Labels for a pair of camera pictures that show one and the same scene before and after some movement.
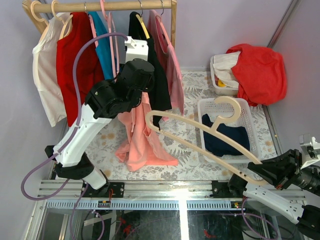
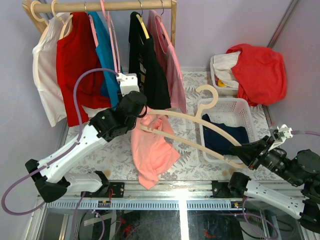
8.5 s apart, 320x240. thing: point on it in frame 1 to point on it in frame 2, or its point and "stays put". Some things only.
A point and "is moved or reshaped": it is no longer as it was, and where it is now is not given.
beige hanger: [45, 22] stays put
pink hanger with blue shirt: [92, 25] stays put
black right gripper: [290, 170] to [260, 153]
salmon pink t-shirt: [144, 145] is moved or reshaped
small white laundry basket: [220, 90] stays put
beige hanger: [215, 130] to [198, 118]
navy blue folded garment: [218, 145] stays put
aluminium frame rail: [166, 189] stays put
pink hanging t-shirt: [166, 54] stays put
